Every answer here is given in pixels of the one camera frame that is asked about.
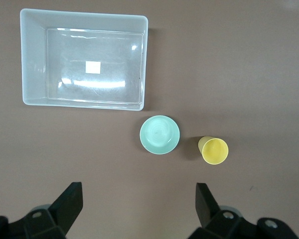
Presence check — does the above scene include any mint green bowl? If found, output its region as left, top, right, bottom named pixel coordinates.
left=139, top=115, right=181, bottom=155

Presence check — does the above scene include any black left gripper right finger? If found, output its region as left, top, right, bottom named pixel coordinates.
left=188, top=183, right=299, bottom=239

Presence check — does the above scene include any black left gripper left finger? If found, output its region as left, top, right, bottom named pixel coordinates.
left=0, top=181, right=84, bottom=239

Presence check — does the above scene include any yellow plastic cup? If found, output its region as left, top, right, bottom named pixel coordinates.
left=198, top=135, right=229, bottom=165

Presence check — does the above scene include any clear plastic storage box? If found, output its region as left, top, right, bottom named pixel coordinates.
left=19, top=8, right=150, bottom=112

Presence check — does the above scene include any brown table cover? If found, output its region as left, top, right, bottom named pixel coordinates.
left=0, top=0, right=299, bottom=239

